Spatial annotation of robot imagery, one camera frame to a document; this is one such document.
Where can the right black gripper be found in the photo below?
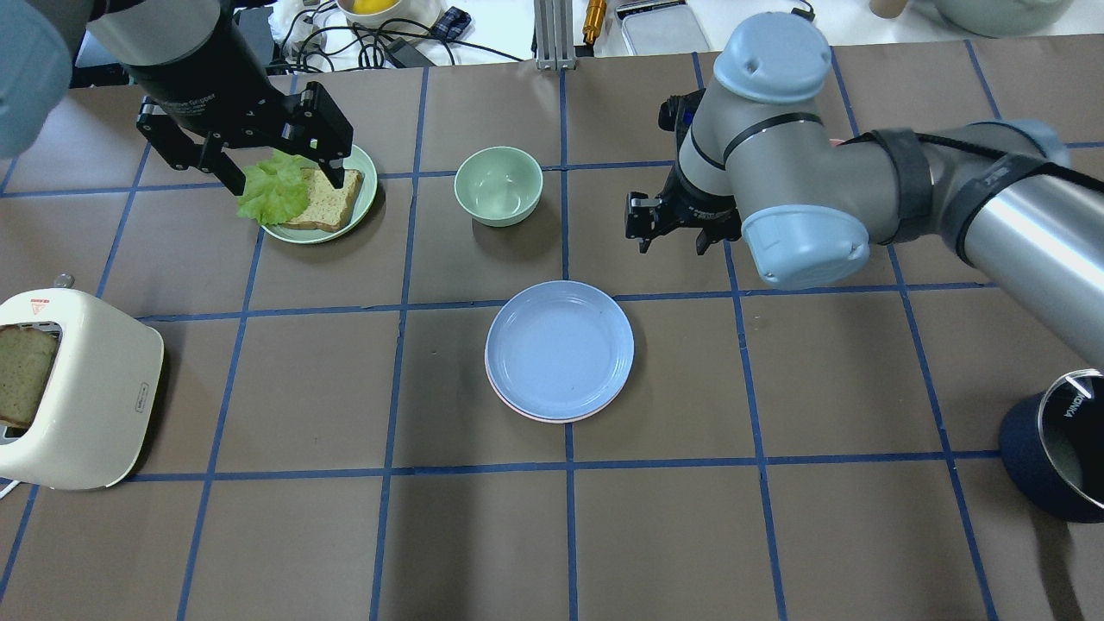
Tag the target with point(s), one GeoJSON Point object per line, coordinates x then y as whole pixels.
{"type": "Point", "coordinates": [693, 207]}

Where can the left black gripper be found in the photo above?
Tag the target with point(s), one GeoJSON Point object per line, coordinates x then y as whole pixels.
{"type": "Point", "coordinates": [200, 84]}

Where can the blue plate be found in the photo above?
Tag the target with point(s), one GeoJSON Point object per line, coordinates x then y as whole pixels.
{"type": "Point", "coordinates": [559, 348]}

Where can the pink plate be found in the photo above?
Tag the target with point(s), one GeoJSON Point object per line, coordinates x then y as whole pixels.
{"type": "Point", "coordinates": [553, 419]}

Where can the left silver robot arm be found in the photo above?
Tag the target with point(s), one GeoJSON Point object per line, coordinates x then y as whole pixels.
{"type": "Point", "coordinates": [40, 41]}

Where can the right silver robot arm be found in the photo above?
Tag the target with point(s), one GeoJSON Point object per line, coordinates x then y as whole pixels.
{"type": "Point", "coordinates": [755, 163]}

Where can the green lettuce leaf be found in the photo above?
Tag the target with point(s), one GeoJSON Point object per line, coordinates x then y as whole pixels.
{"type": "Point", "coordinates": [276, 189]}

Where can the bread slice on plate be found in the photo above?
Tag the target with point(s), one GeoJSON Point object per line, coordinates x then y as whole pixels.
{"type": "Point", "coordinates": [328, 208]}

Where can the green plate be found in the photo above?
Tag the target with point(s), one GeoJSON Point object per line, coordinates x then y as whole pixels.
{"type": "Point", "coordinates": [359, 160]}

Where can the cream bowl with toys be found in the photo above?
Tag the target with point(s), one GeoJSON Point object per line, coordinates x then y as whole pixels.
{"type": "Point", "coordinates": [373, 14]}

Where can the green bowl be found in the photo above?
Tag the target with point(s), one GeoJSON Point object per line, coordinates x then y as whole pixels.
{"type": "Point", "coordinates": [499, 186]}

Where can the cream toaster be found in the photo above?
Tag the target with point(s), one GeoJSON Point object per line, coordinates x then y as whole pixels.
{"type": "Point", "coordinates": [95, 406]}

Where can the bread slice in toaster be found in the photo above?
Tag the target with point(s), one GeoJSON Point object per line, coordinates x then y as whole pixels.
{"type": "Point", "coordinates": [27, 357]}

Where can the blue saucepan with lid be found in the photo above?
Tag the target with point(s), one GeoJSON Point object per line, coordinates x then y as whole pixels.
{"type": "Point", "coordinates": [1051, 445]}

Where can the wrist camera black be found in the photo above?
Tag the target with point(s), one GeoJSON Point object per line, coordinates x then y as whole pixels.
{"type": "Point", "coordinates": [677, 112]}

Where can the aluminium frame post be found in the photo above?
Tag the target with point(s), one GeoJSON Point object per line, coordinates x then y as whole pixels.
{"type": "Point", "coordinates": [554, 35]}

